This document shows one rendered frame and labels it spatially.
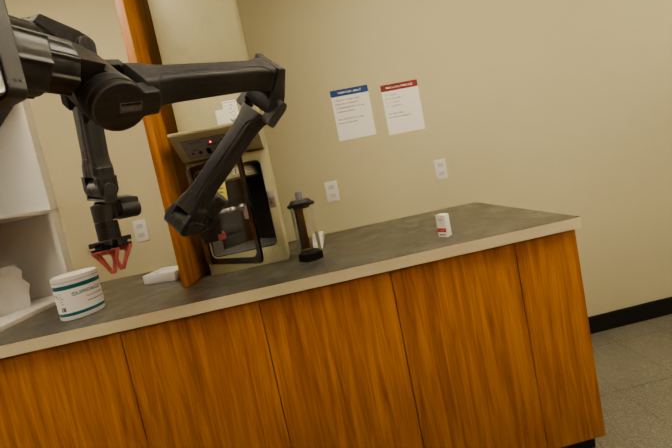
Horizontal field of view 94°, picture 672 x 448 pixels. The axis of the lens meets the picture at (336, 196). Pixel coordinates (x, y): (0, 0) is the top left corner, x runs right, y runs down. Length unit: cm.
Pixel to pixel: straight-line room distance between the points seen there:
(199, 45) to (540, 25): 183
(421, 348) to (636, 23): 224
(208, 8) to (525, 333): 170
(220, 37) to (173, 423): 140
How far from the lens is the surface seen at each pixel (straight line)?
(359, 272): 106
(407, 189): 182
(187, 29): 151
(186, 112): 142
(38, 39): 51
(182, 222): 88
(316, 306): 112
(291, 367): 121
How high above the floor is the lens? 125
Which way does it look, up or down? 4 degrees down
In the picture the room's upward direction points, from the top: 11 degrees counter-clockwise
